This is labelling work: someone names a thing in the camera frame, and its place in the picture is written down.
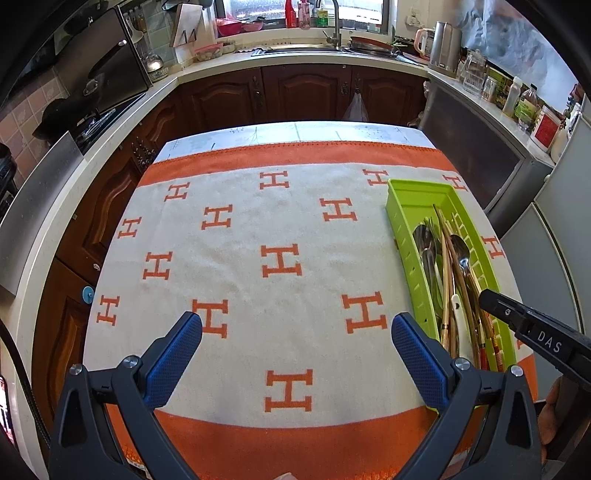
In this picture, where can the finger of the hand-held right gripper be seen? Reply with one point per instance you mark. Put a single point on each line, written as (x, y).
(503, 309)

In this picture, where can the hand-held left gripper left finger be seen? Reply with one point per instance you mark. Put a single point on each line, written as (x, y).
(173, 364)

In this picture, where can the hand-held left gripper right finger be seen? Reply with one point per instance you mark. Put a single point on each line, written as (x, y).
(420, 364)

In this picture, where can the white ceramic spoon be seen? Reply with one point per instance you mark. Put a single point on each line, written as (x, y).
(459, 323)

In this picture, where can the small steel spoon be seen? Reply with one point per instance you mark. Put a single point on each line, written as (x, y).
(460, 251)

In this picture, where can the medium steel spoon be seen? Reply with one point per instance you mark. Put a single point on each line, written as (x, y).
(429, 263)

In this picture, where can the large steel spoon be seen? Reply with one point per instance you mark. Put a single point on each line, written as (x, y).
(421, 237)

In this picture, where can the green plastic utensil tray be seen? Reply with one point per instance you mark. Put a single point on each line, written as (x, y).
(406, 198)

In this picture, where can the person's right hand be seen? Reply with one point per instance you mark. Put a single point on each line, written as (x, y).
(554, 410)

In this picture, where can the grey refrigerator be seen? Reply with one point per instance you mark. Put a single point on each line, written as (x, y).
(554, 230)

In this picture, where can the blue round cabinet lock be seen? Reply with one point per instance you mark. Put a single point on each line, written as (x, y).
(88, 294)

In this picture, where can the grey metal cabinet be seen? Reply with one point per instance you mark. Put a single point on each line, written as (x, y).
(471, 138)

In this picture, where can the red label container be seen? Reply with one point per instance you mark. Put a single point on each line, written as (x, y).
(547, 129)

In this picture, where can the orange and white printed blanket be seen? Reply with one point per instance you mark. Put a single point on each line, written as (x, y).
(286, 217)

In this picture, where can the steel splash panel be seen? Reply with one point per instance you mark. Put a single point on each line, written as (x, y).
(37, 207)

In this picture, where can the row of jars and bottles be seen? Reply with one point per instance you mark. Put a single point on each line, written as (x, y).
(498, 87)

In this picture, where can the hanging plastic bag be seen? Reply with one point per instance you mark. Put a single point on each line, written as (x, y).
(355, 108)

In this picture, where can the gas stove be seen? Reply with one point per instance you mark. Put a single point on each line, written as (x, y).
(97, 127)

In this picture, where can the white table cover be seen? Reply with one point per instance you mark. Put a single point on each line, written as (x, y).
(277, 134)

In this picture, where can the steel kettle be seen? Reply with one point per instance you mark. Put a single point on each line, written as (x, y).
(445, 46)

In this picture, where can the black pan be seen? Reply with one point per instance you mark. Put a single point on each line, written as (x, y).
(57, 117)

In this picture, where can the red pan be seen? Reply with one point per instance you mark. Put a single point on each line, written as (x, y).
(374, 44)

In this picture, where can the dark wooden kitchen cabinets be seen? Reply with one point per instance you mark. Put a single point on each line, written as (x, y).
(300, 92)

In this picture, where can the patterned glass jar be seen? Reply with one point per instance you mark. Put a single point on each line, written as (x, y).
(154, 62)

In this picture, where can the clear plastic food container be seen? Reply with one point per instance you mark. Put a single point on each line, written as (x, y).
(214, 50)

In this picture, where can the white kitchen countertop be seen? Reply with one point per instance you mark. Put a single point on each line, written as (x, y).
(295, 59)

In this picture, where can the steel faucet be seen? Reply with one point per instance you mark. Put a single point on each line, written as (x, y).
(334, 23)

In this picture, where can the green dish soap bottle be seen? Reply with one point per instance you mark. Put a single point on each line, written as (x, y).
(323, 19)

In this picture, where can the pink colander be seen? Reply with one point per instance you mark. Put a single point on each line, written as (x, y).
(228, 27)

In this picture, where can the wooden cutting board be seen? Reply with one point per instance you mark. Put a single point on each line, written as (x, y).
(184, 23)

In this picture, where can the pink bottle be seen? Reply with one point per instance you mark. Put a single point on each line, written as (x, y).
(304, 16)

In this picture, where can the red bottle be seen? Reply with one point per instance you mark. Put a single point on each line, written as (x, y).
(290, 14)

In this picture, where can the kitchen window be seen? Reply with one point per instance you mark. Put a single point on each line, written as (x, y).
(268, 9)

